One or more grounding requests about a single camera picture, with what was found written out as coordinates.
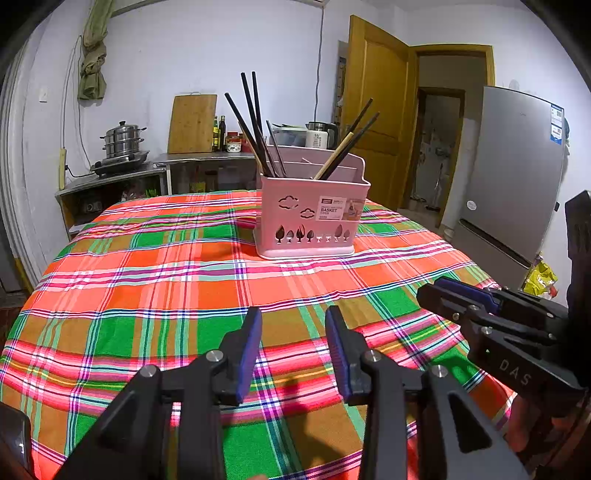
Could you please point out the induction cooker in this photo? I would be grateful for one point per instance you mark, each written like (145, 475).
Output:
(117, 164)

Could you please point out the low steel-topped cabinet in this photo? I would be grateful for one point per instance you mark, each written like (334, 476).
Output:
(97, 184)

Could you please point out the pink plastic utensil basket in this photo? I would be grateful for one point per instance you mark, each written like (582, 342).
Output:
(304, 221)

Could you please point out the white electric kettle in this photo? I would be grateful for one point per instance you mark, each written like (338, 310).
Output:
(321, 137)

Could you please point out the yellow oil bottle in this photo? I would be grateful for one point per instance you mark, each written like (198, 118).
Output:
(215, 136)

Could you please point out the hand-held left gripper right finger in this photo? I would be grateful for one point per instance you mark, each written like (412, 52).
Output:
(339, 360)

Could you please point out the steel steamer pot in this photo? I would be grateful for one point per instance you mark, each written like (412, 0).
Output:
(121, 141)

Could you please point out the wall poster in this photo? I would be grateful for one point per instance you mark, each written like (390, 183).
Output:
(342, 78)

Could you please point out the wooden door frame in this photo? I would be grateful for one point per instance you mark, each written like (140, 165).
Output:
(488, 64)

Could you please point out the dark glossy object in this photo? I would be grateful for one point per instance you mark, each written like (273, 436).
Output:
(14, 443)

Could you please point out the knotted green curtain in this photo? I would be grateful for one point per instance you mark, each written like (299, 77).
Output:
(92, 64)

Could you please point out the wooden chopstick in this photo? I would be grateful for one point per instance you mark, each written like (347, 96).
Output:
(247, 136)
(333, 156)

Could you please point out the dark sauce bottle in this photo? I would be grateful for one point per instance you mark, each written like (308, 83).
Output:
(222, 136)

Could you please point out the wooden door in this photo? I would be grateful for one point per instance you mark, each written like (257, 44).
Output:
(374, 115)

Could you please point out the silver refrigerator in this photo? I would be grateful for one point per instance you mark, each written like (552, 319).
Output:
(508, 184)

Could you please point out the white wall switch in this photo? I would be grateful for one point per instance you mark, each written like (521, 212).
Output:
(44, 94)

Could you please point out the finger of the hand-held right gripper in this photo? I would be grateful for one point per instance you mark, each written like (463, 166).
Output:
(448, 302)
(471, 290)

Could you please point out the wooden cutting board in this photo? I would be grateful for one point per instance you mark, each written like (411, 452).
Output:
(191, 124)

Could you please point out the yellow snack bag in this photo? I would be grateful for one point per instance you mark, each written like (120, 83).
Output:
(540, 279)

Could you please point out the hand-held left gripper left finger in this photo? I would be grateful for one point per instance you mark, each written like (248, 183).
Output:
(247, 360)

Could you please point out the bunch of black chopsticks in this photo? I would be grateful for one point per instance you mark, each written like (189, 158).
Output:
(267, 161)

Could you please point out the yellow power strip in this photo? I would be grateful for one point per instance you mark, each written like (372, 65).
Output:
(62, 168)

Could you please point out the plaid tablecloth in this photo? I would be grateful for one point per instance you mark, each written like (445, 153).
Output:
(152, 286)

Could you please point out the clear plastic container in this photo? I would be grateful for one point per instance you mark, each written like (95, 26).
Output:
(291, 136)

